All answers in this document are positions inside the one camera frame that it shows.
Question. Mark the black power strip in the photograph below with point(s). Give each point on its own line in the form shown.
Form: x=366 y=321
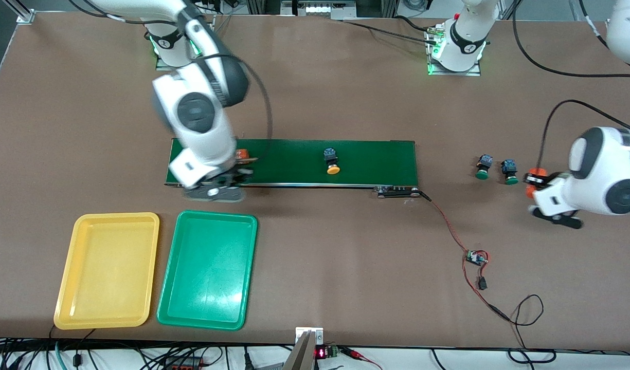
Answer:
x=183 y=365

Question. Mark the yellow plastic tray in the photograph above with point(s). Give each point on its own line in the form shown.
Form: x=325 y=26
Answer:
x=104 y=303

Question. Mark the small green circuit board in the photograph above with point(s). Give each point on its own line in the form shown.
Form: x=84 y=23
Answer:
x=474 y=257

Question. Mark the green plastic tray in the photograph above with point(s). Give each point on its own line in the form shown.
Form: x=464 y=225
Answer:
x=206 y=272

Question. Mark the aluminium profile post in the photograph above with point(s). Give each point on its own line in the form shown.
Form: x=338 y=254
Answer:
x=25 y=17

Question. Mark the display module with red digits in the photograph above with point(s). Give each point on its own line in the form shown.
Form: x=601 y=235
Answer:
x=321 y=353

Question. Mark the orange cylinder with print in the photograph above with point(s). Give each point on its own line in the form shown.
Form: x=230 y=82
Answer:
x=537 y=171
x=242 y=155

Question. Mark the yellow push button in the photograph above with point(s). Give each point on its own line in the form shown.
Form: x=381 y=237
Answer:
x=330 y=155

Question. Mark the red clip lead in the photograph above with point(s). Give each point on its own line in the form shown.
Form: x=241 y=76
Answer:
x=353 y=353

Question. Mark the aluminium frame with light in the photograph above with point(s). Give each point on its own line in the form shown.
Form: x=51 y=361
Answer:
x=314 y=9

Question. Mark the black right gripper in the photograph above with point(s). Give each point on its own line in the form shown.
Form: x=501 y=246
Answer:
x=239 y=174

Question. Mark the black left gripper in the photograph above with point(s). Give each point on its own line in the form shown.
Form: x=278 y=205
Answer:
x=544 y=180

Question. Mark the grey metal camera mount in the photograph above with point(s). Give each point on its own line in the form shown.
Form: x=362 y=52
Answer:
x=302 y=354

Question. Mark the green push button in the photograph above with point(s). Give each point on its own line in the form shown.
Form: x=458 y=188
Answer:
x=483 y=164
x=509 y=167

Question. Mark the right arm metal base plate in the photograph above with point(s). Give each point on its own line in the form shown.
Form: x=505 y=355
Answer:
x=163 y=67

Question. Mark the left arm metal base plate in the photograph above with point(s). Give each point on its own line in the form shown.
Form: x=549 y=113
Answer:
x=456 y=73

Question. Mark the green conveyor belt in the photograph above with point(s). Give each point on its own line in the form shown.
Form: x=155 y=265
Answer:
x=386 y=159

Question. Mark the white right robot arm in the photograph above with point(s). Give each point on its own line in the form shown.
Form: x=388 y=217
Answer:
x=196 y=113

